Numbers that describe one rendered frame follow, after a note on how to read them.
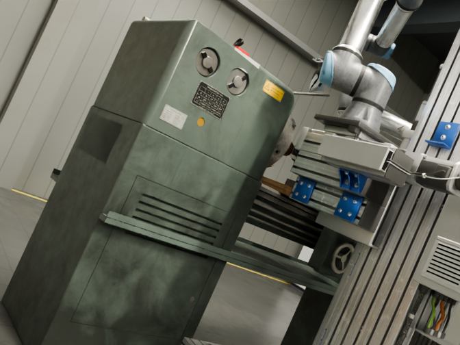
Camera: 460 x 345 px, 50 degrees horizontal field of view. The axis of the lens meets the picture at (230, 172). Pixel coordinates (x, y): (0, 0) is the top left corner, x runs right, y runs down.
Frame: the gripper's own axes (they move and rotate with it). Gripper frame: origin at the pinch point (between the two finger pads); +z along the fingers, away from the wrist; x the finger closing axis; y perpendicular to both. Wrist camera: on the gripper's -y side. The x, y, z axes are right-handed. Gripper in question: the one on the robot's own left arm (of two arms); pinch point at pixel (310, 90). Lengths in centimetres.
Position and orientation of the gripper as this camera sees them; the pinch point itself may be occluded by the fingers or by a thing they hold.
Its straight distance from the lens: 240.2
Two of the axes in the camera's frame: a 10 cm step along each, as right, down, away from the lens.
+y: 7.0, 3.4, 6.2
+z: -5.7, 7.9, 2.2
